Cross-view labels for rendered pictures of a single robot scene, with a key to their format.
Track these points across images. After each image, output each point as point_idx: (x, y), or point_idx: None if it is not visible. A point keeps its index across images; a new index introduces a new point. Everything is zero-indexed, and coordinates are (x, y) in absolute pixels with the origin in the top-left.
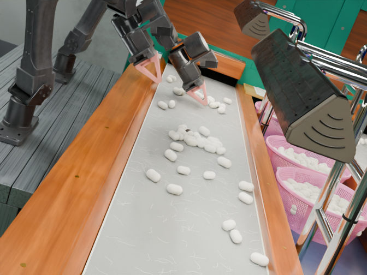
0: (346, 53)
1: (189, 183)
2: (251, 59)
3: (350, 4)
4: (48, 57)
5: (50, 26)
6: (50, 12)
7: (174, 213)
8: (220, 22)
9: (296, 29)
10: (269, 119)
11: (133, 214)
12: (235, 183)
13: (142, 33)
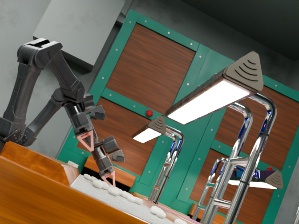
0: (202, 176)
1: (119, 197)
2: (139, 175)
3: (204, 143)
4: (25, 111)
5: (30, 90)
6: (33, 81)
7: (117, 198)
8: (120, 149)
9: (175, 144)
10: (158, 198)
11: (91, 187)
12: (147, 209)
13: (85, 114)
